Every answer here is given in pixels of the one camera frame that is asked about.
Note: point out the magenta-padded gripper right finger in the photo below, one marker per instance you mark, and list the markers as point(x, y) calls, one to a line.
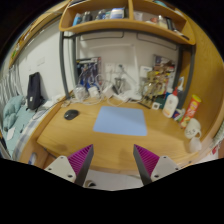
point(161, 166)

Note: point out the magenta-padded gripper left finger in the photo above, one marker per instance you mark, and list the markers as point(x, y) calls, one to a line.
point(63, 166)

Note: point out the black computer mouse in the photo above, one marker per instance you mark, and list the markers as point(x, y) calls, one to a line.
point(71, 114)

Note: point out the light blue mouse pad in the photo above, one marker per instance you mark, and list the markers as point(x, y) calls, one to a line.
point(120, 120)

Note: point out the small white cup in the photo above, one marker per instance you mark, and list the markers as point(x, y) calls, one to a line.
point(195, 145)

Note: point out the white mug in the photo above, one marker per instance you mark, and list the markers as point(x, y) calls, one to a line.
point(192, 129)

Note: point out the bed with checkered sheet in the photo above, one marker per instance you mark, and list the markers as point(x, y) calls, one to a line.
point(23, 130)

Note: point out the white bottle with red cap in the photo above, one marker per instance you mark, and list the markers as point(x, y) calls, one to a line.
point(170, 104)

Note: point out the red and yellow snack canister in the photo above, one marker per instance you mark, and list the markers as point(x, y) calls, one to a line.
point(190, 110)

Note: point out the clear domed plastic cup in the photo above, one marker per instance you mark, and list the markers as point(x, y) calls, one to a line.
point(80, 92)

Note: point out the teal blanket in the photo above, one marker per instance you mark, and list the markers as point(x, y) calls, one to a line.
point(11, 110)

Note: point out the black backpack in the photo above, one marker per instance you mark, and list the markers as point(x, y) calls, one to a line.
point(34, 91)

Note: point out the white power strip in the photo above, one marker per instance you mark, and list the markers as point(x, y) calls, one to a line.
point(120, 97)

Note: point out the blue spray bottle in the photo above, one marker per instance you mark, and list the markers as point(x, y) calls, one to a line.
point(180, 87)

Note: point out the tan robot model figure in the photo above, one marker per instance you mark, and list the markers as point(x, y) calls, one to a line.
point(151, 85)

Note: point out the steel cup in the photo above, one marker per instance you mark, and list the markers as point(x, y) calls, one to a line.
point(118, 83)

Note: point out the blue robot model kit box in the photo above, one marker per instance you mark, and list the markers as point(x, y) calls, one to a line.
point(88, 68)

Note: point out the colourful model kit box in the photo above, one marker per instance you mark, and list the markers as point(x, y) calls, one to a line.
point(165, 65)

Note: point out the white wall socket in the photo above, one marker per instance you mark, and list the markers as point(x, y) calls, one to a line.
point(110, 68)
point(120, 68)

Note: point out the white wall switch plate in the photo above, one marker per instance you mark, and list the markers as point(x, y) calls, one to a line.
point(40, 61)

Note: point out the wooden shelf unit, grey frame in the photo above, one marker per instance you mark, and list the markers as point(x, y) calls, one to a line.
point(126, 24)

